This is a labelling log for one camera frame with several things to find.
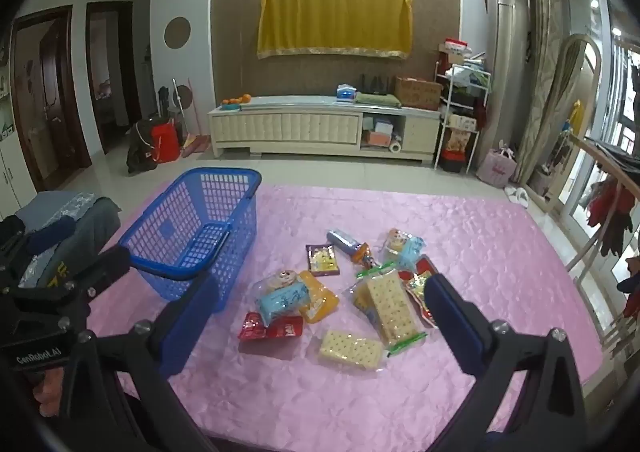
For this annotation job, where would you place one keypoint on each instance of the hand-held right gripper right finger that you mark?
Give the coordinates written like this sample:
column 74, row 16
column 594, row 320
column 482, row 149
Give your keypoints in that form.
column 456, row 327

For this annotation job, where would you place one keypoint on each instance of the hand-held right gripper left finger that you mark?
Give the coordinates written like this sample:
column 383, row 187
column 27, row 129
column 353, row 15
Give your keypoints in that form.
column 186, row 319

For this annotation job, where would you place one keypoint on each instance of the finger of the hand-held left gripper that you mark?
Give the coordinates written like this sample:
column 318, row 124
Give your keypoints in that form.
column 50, row 234
column 102, row 268

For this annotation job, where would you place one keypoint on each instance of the red and gold snack packet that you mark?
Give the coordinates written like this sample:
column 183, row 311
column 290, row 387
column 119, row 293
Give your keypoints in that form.
column 420, row 289

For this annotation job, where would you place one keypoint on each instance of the clear cracker packet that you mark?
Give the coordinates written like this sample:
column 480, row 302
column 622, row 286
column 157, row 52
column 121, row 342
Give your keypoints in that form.
column 350, row 349
column 387, row 312

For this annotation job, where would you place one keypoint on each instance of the blue plastic basket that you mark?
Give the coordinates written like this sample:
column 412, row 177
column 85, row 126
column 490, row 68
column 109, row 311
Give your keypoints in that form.
column 165, row 232

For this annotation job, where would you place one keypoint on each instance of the light blue cartoon snack packet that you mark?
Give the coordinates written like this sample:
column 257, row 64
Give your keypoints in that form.
column 407, row 252
column 280, row 299

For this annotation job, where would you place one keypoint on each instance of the orange stick snack packet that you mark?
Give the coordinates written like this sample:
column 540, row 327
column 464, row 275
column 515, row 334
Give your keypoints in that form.
column 364, row 256

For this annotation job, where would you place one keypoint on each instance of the yellow-orange snack packet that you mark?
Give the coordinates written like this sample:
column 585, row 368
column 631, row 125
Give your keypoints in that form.
column 320, row 304

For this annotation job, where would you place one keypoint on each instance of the blue-grey snack packet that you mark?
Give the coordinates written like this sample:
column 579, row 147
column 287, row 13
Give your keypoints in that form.
column 342, row 238

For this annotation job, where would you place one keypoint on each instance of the purple snack packet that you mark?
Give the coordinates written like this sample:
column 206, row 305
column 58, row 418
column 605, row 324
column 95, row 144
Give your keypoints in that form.
column 322, row 259

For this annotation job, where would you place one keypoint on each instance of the person's left hand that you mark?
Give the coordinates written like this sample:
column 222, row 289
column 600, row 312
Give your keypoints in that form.
column 47, row 389

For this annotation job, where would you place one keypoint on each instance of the grey printed cloth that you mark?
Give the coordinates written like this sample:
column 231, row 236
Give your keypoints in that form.
column 95, row 222

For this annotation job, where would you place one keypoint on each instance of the white cupboard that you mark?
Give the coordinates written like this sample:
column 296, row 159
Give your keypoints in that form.
column 15, row 172

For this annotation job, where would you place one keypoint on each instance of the black bag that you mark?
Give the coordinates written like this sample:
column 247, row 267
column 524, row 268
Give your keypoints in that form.
column 140, row 147

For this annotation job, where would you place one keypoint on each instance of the dark wooden door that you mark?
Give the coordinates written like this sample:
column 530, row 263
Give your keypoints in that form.
column 45, row 97

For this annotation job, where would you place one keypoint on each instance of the red bag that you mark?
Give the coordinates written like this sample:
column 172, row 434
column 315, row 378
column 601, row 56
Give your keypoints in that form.
column 165, row 145

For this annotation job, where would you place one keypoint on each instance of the pink quilted table cover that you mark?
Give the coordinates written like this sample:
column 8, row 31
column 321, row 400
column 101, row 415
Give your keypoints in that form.
column 300, row 402

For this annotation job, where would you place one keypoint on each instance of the white slippers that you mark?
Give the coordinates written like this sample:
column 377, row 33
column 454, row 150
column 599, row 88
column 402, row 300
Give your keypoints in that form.
column 517, row 196

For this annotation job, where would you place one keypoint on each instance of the pink broom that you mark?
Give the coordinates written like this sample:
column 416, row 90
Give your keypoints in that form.
column 192, row 145

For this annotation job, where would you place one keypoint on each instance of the pink bag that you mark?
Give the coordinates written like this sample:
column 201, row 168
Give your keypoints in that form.
column 495, row 168

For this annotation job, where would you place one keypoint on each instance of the colourful snack bag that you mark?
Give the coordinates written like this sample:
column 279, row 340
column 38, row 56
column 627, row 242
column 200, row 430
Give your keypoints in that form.
column 457, row 145

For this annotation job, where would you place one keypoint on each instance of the paper towel roll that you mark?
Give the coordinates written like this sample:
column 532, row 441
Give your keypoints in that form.
column 395, row 147

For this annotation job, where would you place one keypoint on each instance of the dark red hanging clothes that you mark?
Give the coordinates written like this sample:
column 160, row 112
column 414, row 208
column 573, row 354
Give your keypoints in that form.
column 610, row 212

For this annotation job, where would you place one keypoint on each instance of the orange box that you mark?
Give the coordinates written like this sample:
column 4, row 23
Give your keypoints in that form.
column 380, row 138

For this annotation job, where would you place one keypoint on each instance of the plate of oranges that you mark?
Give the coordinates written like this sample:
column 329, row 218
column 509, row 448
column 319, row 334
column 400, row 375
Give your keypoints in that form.
column 235, row 102

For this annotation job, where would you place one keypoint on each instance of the cream television cabinet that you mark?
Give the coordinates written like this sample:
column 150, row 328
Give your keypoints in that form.
column 300, row 127

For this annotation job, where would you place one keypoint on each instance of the white metal rack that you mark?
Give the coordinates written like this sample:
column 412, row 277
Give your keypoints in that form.
column 450, row 97

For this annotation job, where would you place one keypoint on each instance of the cardboard box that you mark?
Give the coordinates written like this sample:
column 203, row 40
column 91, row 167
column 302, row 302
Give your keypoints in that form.
column 417, row 92

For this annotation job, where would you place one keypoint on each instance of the green folded cloth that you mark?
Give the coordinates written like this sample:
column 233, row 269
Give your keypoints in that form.
column 377, row 100

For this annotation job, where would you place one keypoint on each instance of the blue tissue box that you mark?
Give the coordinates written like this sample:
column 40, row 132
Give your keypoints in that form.
column 346, row 92

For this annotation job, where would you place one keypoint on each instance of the arched wooden chair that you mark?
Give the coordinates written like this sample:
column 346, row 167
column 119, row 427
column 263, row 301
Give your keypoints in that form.
column 562, row 82

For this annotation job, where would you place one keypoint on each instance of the standing air conditioner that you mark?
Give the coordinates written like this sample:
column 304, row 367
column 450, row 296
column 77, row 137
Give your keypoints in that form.
column 507, row 57

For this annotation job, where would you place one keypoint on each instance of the red gift box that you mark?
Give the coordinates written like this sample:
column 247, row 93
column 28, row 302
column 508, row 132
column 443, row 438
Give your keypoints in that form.
column 454, row 48

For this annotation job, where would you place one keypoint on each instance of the patterned curtain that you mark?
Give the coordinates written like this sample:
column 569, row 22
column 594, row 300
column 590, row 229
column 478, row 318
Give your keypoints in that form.
column 542, row 57

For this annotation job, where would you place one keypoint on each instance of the yellow cloth cover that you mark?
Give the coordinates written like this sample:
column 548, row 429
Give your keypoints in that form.
column 335, row 22

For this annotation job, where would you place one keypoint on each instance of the wooden frame rack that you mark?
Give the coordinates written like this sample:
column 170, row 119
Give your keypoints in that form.
column 590, row 147

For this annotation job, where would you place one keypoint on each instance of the round wall decoration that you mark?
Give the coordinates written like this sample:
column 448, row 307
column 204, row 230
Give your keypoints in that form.
column 177, row 32

